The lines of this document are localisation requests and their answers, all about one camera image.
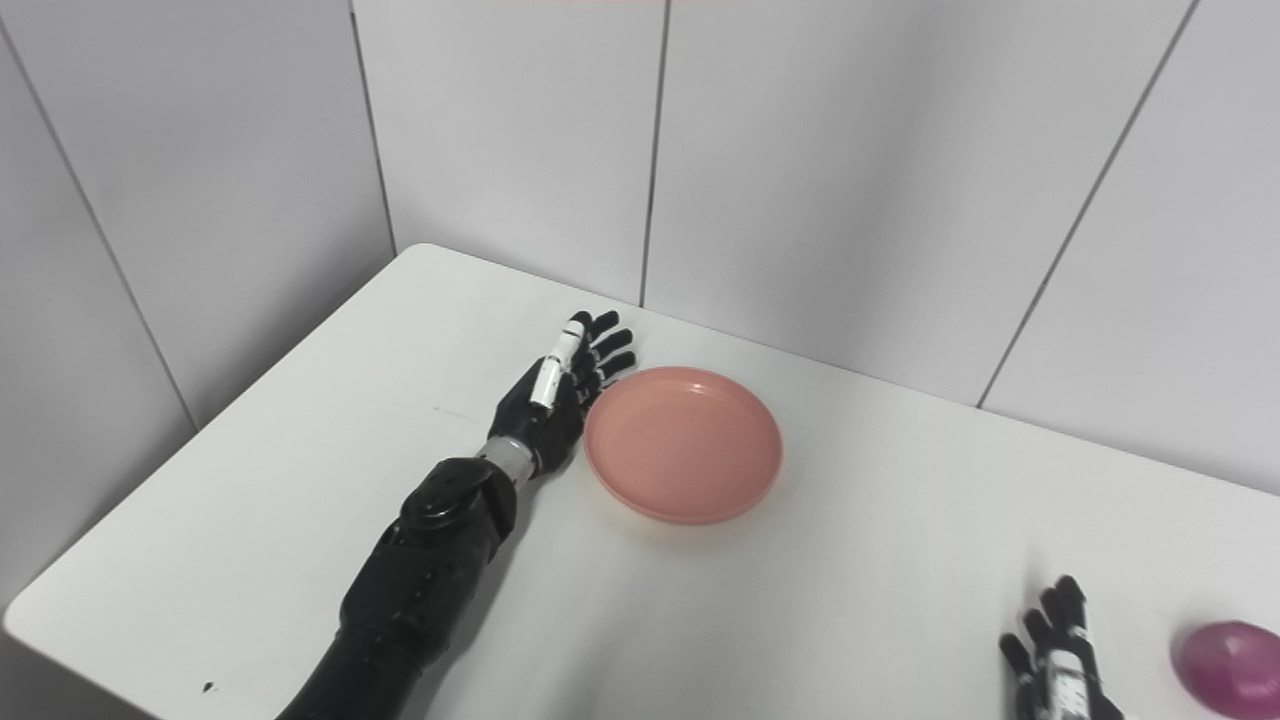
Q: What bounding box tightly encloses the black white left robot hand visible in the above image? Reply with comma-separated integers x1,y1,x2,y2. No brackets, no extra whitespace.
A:
487,310,638,481

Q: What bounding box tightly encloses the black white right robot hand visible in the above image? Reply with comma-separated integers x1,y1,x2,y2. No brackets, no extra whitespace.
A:
999,575,1126,720

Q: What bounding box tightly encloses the pink round plate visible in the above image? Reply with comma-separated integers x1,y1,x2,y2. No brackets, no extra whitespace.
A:
584,366,784,526

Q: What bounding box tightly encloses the purple red onion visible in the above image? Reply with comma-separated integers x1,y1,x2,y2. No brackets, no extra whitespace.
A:
1172,620,1280,719

